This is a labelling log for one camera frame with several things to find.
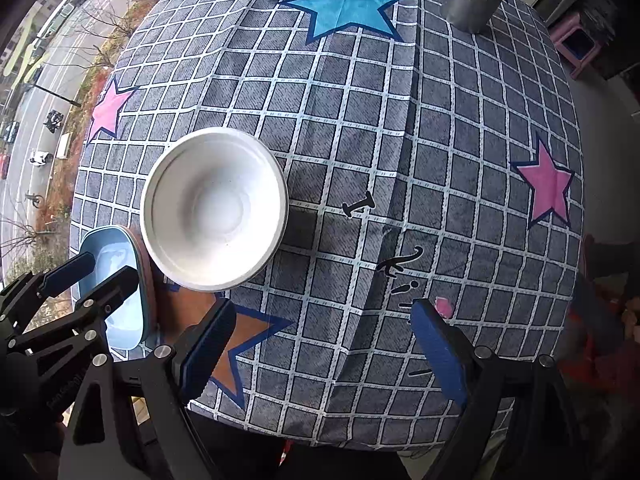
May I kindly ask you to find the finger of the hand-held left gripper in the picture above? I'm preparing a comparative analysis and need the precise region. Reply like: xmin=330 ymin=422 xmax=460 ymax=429
xmin=5 ymin=265 xmax=141 ymax=357
xmin=0 ymin=251 xmax=99 ymax=341

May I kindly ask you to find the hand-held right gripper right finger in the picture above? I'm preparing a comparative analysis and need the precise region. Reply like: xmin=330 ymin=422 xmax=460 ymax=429
xmin=410 ymin=298 xmax=586 ymax=480

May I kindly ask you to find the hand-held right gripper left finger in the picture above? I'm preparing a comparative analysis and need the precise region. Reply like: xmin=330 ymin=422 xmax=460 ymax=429
xmin=62 ymin=297 xmax=238 ymax=480

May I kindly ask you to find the pink plate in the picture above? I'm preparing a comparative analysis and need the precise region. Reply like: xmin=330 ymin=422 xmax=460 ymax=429
xmin=127 ymin=227 xmax=159 ymax=332

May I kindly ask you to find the blue plate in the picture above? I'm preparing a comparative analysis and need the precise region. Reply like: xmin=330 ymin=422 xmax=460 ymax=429
xmin=75 ymin=226 xmax=152 ymax=352

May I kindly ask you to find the white paper bowl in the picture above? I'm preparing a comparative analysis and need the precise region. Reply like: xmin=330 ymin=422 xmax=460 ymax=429
xmin=140 ymin=127 xmax=290 ymax=294

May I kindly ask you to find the grey checked star tablecloth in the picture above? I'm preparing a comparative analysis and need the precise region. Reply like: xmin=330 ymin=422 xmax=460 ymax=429
xmin=70 ymin=0 xmax=586 ymax=453

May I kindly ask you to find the pink plastic stool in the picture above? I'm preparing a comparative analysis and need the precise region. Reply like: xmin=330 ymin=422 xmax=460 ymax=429
xmin=550 ymin=15 xmax=609 ymax=81

